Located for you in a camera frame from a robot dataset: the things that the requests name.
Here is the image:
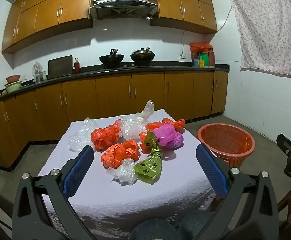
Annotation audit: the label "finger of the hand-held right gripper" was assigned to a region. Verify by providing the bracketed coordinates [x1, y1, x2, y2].
[277, 134, 291, 158]

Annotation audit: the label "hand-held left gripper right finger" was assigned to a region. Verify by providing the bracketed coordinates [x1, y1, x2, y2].
[196, 144, 279, 240]

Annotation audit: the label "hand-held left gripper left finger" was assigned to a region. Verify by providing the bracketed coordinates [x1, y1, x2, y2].
[12, 144, 96, 240]

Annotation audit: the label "orange plastic basket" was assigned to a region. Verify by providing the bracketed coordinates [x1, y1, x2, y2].
[197, 123, 256, 168]

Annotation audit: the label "clear bubble wrap sheet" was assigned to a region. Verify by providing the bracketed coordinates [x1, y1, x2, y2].
[69, 117, 96, 153]

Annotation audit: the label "long orange plastic bag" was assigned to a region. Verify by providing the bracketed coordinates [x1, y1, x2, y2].
[145, 118, 186, 132]

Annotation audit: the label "crumpled orange plastic bag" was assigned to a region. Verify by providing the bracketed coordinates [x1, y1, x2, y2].
[91, 125, 121, 152]
[101, 140, 140, 169]

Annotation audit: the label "small clear plastic bag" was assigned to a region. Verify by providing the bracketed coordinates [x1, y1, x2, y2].
[107, 159, 138, 186]

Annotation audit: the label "magenta plastic bag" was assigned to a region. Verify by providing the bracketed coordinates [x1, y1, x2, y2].
[152, 124, 184, 150]

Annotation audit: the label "green paw-print plastic bag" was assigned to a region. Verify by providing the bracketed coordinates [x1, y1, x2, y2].
[135, 131, 164, 185]

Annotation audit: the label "lavender tablecloth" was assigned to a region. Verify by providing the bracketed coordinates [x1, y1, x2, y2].
[37, 109, 217, 240]

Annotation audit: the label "crumpled clear plastic wrap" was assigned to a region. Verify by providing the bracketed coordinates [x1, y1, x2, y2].
[115, 115, 147, 141]

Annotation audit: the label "small orange plastic bag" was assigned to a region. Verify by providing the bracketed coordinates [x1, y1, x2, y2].
[139, 131, 151, 153]

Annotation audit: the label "wooden lower kitchen cabinets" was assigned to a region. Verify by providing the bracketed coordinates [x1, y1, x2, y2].
[0, 70, 229, 173]

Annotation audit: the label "person's left leg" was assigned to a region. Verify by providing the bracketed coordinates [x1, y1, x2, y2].
[130, 218, 177, 240]

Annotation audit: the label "tall clear plastic bag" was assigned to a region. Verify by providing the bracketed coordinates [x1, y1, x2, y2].
[135, 100, 155, 123]

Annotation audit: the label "dark kitchen countertop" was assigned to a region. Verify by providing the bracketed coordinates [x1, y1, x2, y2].
[0, 64, 230, 108]

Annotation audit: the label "brown cutting board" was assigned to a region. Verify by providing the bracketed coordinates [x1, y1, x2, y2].
[48, 55, 73, 80]

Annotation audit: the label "glass jar with plastic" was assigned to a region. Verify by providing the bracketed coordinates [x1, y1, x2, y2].
[33, 61, 46, 83]

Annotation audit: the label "green basin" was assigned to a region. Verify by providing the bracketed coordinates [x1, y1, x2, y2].
[4, 81, 23, 93]

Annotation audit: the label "green box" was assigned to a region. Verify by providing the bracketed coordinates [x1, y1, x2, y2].
[198, 52, 209, 68]

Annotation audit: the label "red basin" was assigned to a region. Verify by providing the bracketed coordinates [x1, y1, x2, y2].
[6, 74, 21, 84]

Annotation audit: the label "gas stove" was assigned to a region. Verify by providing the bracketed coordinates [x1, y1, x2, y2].
[98, 64, 161, 71]

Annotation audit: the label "black wok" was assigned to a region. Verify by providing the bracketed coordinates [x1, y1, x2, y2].
[99, 48, 125, 69]

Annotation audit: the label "hanging pink floral cloth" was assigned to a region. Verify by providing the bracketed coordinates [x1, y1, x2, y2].
[227, 0, 291, 77]

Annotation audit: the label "orange bag over containers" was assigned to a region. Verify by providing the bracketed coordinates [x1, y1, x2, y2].
[189, 42, 213, 54]

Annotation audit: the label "wok with lid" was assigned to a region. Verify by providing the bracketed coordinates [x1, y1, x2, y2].
[130, 47, 156, 67]

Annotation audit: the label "steel range hood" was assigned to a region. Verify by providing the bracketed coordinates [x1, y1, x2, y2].
[89, 0, 159, 20]

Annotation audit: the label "white power cable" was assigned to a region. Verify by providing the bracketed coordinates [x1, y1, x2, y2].
[182, 5, 232, 55]

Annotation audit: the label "wooden upper wall cabinets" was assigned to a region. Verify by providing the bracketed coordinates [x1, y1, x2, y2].
[2, 0, 218, 54]

